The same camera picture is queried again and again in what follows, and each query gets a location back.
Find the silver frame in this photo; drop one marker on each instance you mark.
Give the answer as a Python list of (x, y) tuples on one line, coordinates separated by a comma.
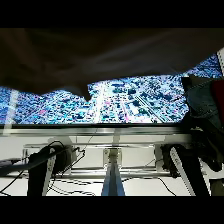
[(112, 156)]

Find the red garment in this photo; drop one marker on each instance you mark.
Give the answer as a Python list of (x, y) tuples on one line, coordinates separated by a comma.
[(218, 96)]

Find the black garment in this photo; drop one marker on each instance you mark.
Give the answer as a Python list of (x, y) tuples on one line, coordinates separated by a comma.
[(208, 140)]

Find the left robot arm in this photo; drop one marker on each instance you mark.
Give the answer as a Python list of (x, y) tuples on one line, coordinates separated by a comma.
[(41, 170)]

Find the blue jeans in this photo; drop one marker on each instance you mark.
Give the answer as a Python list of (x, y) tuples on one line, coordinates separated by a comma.
[(200, 98)]

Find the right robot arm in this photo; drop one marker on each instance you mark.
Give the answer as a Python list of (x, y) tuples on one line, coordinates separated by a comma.
[(186, 170)]

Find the brown garment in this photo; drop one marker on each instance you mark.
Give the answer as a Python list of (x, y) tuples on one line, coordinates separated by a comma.
[(100, 53)]

